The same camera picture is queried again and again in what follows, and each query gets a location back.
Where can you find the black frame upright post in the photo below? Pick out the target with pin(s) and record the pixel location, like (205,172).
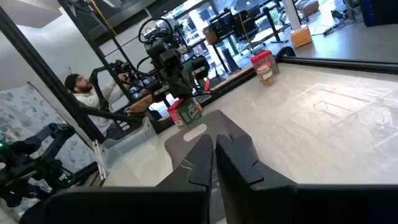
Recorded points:
(46,74)

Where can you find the person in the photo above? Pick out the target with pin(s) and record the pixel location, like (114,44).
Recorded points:
(93,99)

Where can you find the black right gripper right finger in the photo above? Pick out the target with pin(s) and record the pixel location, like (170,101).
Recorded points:
(248,199)

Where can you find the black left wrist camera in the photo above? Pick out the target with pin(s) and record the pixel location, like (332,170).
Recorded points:
(170,57)

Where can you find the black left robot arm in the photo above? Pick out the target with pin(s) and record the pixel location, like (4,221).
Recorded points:
(155,51)

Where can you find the clear plastic bin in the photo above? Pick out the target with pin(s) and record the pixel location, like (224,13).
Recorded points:
(133,146)

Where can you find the black robot arm green light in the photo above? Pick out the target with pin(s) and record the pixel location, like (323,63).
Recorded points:
(18,161)

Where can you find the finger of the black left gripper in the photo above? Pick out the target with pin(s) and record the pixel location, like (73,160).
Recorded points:
(189,90)
(178,93)

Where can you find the black computer tower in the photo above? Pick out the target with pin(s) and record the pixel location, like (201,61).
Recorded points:
(379,12)

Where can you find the green spice tin black lid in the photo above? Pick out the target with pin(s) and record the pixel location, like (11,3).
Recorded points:
(190,113)

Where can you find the red patterned spice tin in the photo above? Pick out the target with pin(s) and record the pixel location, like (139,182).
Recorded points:
(175,116)
(262,59)

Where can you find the brown cardboard box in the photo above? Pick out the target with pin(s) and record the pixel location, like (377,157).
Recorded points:
(301,38)
(211,36)

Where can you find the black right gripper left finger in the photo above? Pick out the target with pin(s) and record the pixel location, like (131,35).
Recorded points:
(192,202)

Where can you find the glass spice jar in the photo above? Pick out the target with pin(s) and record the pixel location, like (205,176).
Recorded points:
(266,76)

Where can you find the black office desk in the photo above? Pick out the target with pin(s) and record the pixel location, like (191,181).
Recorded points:
(273,25)

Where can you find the blue floral cloth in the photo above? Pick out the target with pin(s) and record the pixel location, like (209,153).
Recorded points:
(25,109)

